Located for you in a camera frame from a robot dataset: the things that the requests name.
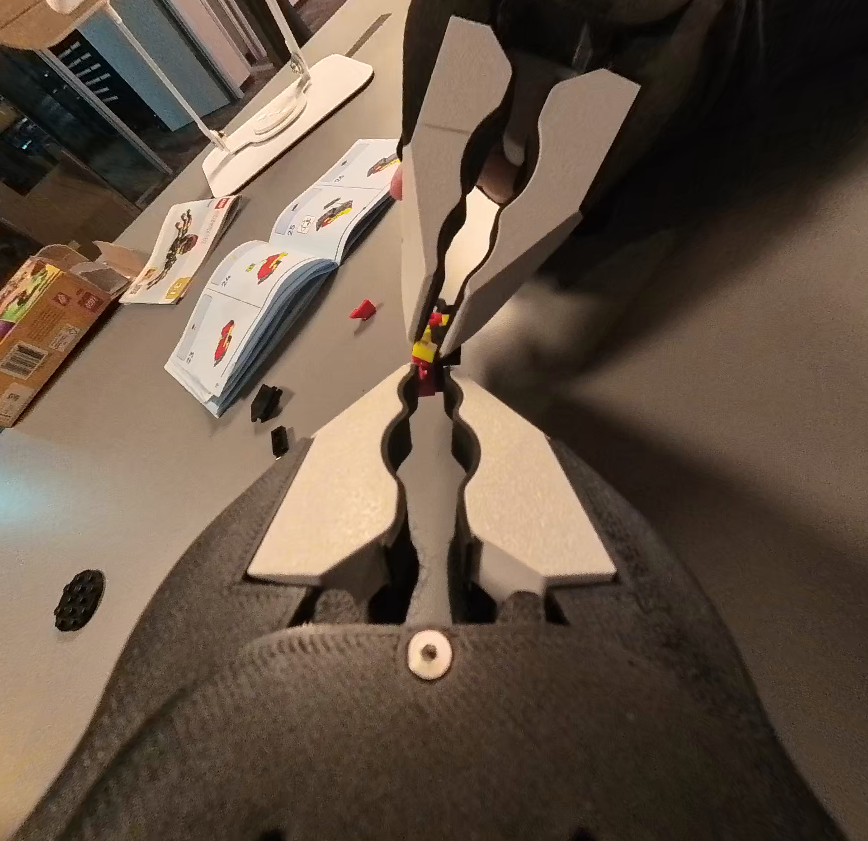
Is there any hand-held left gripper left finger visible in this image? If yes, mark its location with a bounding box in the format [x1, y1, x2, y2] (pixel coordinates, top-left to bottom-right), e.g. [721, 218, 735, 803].
[247, 368, 425, 605]

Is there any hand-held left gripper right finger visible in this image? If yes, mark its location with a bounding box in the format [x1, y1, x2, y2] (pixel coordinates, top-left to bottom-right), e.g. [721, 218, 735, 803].
[444, 373, 619, 601]

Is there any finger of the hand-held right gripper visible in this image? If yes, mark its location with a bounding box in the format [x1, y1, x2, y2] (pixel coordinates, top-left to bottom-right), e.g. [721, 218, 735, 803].
[441, 68, 643, 355]
[399, 15, 514, 345]

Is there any red yellow lego body assembly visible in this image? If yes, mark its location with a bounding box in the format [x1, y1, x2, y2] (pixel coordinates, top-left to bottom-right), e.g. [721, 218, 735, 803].
[410, 298, 463, 399]

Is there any lego instruction booklet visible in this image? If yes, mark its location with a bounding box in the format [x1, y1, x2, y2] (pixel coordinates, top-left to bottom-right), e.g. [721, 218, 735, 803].
[119, 194, 243, 307]
[163, 137, 402, 419]

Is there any black wedge lego piece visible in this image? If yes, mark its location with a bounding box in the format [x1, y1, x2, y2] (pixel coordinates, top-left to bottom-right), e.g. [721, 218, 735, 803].
[250, 382, 286, 424]

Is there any round black lego piece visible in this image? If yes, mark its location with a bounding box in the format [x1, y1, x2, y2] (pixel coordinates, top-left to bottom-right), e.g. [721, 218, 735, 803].
[53, 568, 107, 633]

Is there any closed lego instruction booklet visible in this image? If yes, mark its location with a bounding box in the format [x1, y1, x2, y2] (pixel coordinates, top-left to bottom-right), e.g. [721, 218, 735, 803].
[119, 194, 243, 307]

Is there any colourful cardboard lego box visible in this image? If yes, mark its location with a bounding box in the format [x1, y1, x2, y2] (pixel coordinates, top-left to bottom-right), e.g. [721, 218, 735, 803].
[0, 243, 148, 430]

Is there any person's right hand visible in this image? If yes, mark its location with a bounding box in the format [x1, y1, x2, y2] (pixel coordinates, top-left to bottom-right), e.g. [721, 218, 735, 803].
[478, 142, 528, 206]

